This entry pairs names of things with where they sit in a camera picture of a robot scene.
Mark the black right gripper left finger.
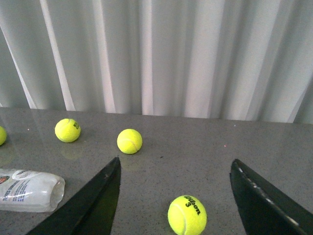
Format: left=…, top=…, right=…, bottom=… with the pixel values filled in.
left=28, top=157, right=121, bottom=235

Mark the white pleated curtain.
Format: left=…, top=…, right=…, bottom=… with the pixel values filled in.
left=0, top=0, right=313, bottom=123

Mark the middle tennis ball with print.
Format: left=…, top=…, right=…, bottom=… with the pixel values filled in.
left=55, top=118, right=81, bottom=143

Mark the clear Wilson tennis ball can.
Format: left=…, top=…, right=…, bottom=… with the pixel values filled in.
left=0, top=169, right=65, bottom=212

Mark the far right Wilson tennis ball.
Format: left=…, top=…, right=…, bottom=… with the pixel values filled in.
left=167, top=195, right=207, bottom=235

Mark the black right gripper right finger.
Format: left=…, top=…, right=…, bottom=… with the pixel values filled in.
left=230, top=159, right=313, bottom=235

